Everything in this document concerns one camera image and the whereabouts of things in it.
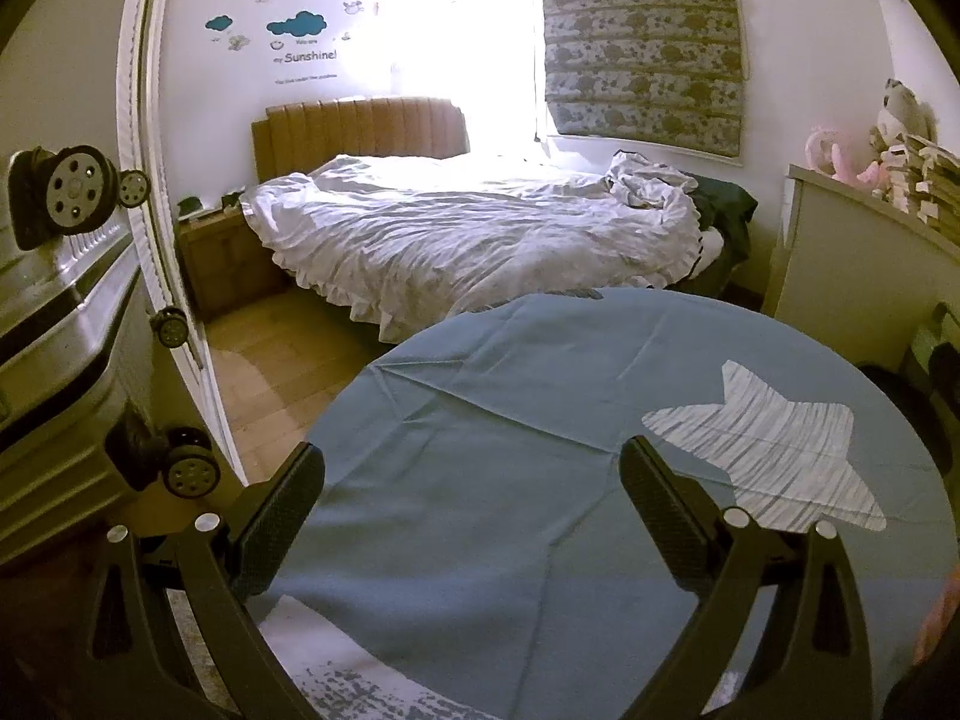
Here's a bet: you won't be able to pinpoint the person's right hand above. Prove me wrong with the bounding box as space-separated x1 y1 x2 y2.
916 566 960 668

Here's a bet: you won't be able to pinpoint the floral roman blind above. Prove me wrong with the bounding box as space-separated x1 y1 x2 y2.
538 0 751 166

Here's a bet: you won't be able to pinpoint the pink plush toy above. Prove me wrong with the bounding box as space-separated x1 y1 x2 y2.
804 129 882 187

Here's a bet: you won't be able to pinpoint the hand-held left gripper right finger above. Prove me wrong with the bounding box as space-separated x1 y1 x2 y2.
619 435 875 720

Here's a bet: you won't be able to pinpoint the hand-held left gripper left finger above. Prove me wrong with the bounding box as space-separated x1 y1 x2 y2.
75 441 327 720

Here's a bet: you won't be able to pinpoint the bed with brown headboard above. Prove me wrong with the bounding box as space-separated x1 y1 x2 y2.
251 96 758 346

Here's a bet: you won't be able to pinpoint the cloud and sun wall stickers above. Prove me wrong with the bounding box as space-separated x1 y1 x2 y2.
204 0 368 87

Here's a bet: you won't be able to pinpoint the white ruffled duvet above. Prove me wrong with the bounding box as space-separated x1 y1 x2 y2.
240 150 710 342

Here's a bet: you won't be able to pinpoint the wooden nightstand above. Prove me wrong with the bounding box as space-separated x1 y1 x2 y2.
176 195 290 320

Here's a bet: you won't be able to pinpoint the grey white plush toy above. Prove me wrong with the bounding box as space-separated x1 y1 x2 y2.
870 77 938 155

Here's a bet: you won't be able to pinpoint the dark green cloth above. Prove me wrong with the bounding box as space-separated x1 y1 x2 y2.
686 174 758 256

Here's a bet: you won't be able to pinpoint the white cabinet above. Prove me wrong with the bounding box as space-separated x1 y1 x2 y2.
761 163 960 376

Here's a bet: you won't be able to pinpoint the silver suitcase with wheels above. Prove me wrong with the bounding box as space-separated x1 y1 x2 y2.
0 144 226 500

